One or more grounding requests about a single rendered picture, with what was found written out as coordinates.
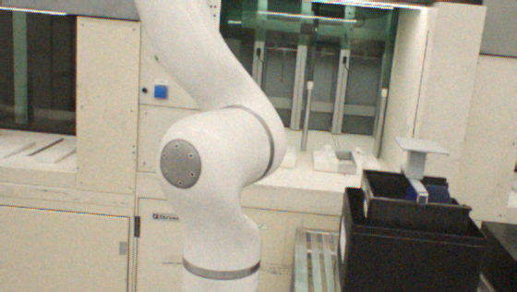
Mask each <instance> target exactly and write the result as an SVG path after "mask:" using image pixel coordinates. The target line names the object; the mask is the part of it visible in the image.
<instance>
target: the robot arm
mask: <svg viewBox="0 0 517 292"><path fill-rule="evenodd" d="M134 2H135V5H136V9H137V11H138V16H139V19H140V22H141V24H142V27H143V29H144V31H145V33H146V35H147V38H148V40H149V42H150V45H151V48H152V50H153V52H154V53H155V54H156V56H157V58H158V60H159V61H160V63H161V65H162V67H163V68H164V69H165V71H166V72H167V73H168V74H169V76H170V77H171V78H173V79H174V80H175V81H176V82H177V83H178V84H179V85H180V86H181V87H182V88H183V89H184V90H185V91H186V92H187V93H188V94H189V95H190V96H191V97H192V98H193V99H194V100H195V102H196V103H197V105H198V107H199V108H200V110H201V111H202V114H197V115H193V116H189V117H186V118H184V119H182V120H180V121H178V122H177V123H175V124H174V125H173V126H170V127H169V128H168V130H167V131H166V132H165V133H164V135H163V137H162V140H161V142H160V145H159V148H158V151H157V156H156V176H157V180H158V183H159V186H160V189H161V191H162V193H163V195H164V197H165V198H166V199H167V200H168V202H169V203H170V205H171V206H172V208H174V210H175V211H176V213H177V215H178V217H179V219H180V221H181V224H182V227H183V230H184V247H183V264H182V283H181V292H259V277H260V265H261V253H262V235H261V231H260V229H259V226H258V225H257V224H255V222H254V221H253V220H251V219H250V218H249V217H248V216H246V215H244V214H243V213H242V210H241V206H240V195H241V191H242V189H243V188H245V187H248V186H250V184H252V183H255V182H258V181H260V180H262V179H264V178H266V177H267V176H270V175H271V174H272V173H274V172H275V171H276V170H277V169H278V168H279V166H280V165H281V163H282V162H283V159H284V156H285V154H286V149H287V138H286V133H285V130H284V127H283V123H282V121H281V119H280V118H279V116H278V114H277V113H276V111H275V109H274V108H273V106H272V105H271V102H270V100H269V99H268V98H267V96H266V95H265V93H264V92H263V91H262V89H261V88H260V87H259V86H258V84H257V83H255V81H254V80H253V79H252V78H251V77H250V76H249V75H248V74H247V72H246V71H245V70H244V68H243V67H242V66H241V65H240V63H239V62H238V61H237V60H236V58H235V57H234V56H233V54H232V53H231V51H230V50H229V49H228V47H227V45H226V44H225V42H224V41H223V39H222V36H221V34H220V33H219V31H218V29H217V27H216V25H215V23H214V19H213V17H212V14H211V12H210V8H209V6H208V3H207V1H206V0H134Z"/></svg>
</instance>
